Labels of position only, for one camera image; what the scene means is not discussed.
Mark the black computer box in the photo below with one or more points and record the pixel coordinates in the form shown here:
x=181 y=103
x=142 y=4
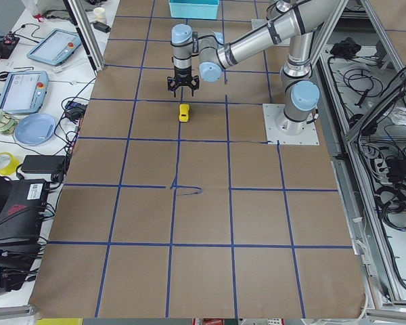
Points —
x=21 y=204

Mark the blue teach pendant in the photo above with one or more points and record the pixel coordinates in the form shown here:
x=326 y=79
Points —
x=24 y=92
x=55 y=48

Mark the black power adapter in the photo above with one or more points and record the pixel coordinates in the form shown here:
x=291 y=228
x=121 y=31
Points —
x=42 y=164

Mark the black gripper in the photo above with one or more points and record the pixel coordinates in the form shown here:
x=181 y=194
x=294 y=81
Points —
x=182 y=74

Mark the aluminium frame post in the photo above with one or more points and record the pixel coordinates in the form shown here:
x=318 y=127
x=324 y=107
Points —
x=79 y=19

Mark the brown paper table cover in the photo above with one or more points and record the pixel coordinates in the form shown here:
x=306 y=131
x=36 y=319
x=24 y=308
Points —
x=163 y=219

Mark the yellow tape roll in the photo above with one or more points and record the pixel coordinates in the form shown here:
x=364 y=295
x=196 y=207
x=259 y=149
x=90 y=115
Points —
x=8 y=163

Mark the white paper cup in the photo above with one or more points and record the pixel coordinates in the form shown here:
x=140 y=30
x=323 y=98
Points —
x=100 y=15

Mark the green tape rolls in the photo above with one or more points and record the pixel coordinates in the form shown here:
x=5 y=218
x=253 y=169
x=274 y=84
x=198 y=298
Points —
x=8 y=123

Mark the yellow toy beetle car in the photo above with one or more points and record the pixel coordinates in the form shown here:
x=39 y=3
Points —
x=184 y=111

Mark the blue teach pendant near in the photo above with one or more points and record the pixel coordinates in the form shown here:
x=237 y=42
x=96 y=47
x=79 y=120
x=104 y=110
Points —
x=24 y=92

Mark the blue teach pendant far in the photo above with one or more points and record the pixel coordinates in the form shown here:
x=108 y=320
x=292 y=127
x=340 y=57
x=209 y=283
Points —
x=55 y=48

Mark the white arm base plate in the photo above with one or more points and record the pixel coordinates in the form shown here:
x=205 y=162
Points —
x=280 y=130

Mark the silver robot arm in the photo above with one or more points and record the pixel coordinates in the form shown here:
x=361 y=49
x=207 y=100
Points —
x=203 y=56

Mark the light blue plastic bin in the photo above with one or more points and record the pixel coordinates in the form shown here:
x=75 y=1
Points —
x=194 y=9

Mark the light blue plate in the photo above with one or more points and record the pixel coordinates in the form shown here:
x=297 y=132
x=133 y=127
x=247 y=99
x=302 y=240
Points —
x=35 y=129

